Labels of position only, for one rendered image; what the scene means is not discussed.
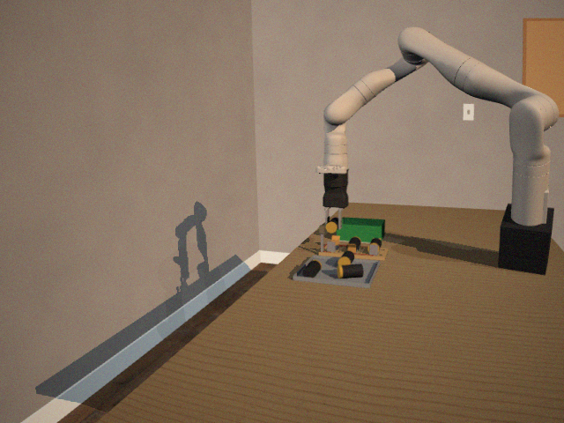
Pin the black cylinder with yellow end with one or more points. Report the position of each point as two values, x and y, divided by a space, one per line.
312 269
346 258
350 271
332 226
376 241
355 240

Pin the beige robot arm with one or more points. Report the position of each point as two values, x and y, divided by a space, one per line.
528 119

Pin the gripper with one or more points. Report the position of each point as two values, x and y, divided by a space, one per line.
335 181

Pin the green open-top box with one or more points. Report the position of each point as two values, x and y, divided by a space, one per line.
365 229

